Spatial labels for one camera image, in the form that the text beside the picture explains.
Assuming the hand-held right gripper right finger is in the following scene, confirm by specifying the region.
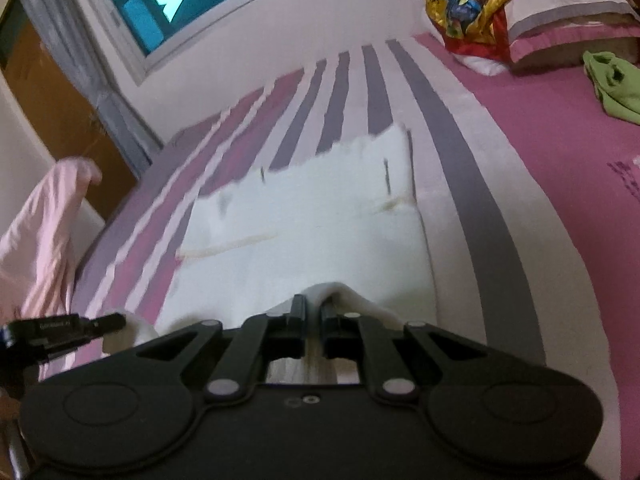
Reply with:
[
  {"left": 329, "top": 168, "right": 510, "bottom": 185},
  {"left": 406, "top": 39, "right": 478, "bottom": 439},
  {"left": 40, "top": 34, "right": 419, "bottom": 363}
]
[{"left": 320, "top": 300, "right": 489, "bottom": 404}]

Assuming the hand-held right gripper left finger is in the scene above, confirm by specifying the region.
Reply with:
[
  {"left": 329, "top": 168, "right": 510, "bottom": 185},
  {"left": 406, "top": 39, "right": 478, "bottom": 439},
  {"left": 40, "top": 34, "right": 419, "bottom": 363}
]
[{"left": 136, "top": 294, "right": 308, "bottom": 404}]

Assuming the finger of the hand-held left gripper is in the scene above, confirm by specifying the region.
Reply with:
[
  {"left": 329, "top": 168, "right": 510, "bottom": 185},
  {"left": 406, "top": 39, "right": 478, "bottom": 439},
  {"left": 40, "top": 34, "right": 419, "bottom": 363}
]
[{"left": 80, "top": 312, "right": 127, "bottom": 336}]

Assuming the white long-sleeved sweater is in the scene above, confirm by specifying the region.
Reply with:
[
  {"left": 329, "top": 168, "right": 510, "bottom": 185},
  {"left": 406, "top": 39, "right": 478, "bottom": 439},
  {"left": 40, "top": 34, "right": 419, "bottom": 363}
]
[{"left": 102, "top": 122, "right": 442, "bottom": 387}]

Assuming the pale pink cloth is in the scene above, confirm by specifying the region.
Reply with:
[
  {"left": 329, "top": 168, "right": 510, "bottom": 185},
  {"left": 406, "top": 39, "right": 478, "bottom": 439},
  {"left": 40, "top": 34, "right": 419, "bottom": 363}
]
[{"left": 0, "top": 156, "right": 104, "bottom": 327}]

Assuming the brown wooden door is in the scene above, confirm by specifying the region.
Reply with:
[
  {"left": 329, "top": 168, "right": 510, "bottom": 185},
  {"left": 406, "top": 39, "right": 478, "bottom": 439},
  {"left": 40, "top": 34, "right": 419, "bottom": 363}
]
[{"left": 0, "top": 0, "right": 139, "bottom": 222}]

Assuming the pink grey striped bed sheet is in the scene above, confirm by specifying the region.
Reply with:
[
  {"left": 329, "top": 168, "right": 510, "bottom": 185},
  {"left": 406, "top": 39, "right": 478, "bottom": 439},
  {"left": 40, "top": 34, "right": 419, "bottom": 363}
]
[{"left": 40, "top": 32, "right": 640, "bottom": 480}]

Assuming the grey curtain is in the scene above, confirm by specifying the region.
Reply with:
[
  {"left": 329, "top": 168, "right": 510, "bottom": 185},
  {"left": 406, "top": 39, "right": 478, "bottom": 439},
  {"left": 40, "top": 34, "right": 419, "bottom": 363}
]
[{"left": 10, "top": 0, "right": 167, "bottom": 179}]

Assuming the white pillow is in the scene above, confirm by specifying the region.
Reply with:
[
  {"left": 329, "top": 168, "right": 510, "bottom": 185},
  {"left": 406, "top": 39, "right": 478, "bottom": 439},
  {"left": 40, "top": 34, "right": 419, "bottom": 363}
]
[{"left": 452, "top": 50, "right": 512, "bottom": 77}]

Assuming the sliding glass window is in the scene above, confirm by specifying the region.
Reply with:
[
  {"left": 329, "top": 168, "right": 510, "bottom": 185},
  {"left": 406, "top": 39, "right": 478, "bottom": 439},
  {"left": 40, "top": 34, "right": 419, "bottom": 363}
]
[{"left": 92, "top": 0, "right": 437, "bottom": 87}]

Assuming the colourful printed blanket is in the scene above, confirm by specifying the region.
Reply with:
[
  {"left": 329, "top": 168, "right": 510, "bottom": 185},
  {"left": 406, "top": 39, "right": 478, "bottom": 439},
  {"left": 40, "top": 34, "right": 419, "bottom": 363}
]
[{"left": 417, "top": 0, "right": 637, "bottom": 57}]

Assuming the green garment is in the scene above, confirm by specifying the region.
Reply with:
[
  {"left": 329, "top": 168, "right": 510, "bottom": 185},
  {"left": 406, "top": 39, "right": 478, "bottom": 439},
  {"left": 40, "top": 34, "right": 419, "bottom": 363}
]
[{"left": 582, "top": 50, "right": 640, "bottom": 126}]

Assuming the pink grey striped pillow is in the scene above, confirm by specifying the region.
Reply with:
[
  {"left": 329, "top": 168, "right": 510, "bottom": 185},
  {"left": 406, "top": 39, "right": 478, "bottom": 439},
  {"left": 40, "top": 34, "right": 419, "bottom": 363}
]
[{"left": 502, "top": 0, "right": 640, "bottom": 77}]

